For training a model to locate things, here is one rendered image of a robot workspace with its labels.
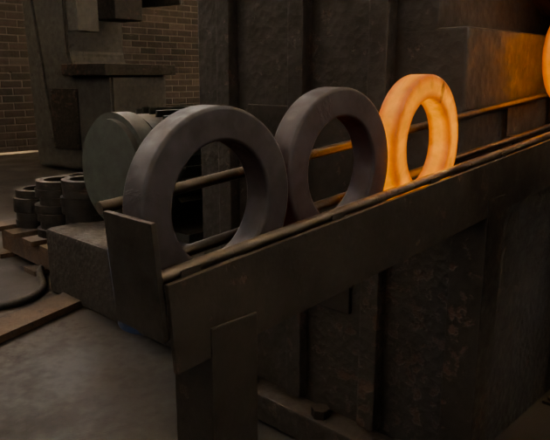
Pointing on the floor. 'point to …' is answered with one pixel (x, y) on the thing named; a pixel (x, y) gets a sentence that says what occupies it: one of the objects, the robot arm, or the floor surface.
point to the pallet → (44, 216)
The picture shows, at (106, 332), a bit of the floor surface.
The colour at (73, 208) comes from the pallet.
